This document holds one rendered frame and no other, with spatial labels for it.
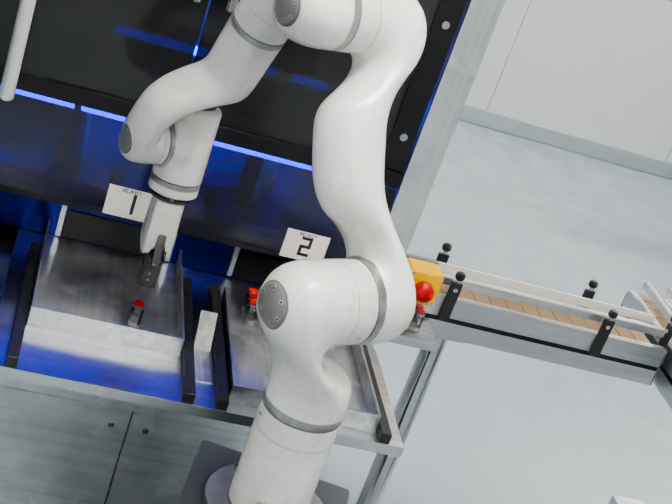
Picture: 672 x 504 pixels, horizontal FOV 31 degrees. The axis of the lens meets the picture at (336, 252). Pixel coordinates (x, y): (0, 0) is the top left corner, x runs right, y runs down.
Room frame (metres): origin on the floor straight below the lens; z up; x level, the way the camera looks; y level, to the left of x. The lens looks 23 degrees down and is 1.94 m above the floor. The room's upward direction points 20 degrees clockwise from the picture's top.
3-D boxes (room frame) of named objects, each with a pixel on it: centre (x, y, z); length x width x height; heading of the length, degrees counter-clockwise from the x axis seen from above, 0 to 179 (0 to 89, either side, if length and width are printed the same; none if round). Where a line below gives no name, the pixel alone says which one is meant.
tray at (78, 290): (1.93, 0.36, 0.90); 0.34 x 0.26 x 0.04; 16
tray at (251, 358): (1.92, 0.00, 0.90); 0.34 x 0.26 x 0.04; 16
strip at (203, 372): (1.82, 0.15, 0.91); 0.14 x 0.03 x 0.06; 17
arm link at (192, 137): (1.85, 0.29, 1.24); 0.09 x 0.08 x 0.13; 132
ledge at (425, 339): (2.25, -0.18, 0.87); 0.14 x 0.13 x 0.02; 16
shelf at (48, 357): (1.91, 0.18, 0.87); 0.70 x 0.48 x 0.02; 106
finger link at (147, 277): (1.82, 0.28, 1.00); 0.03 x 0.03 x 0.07; 16
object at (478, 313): (2.42, -0.41, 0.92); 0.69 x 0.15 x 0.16; 106
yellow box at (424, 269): (2.21, -0.17, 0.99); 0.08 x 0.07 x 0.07; 16
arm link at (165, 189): (1.85, 0.29, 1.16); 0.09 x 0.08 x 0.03; 16
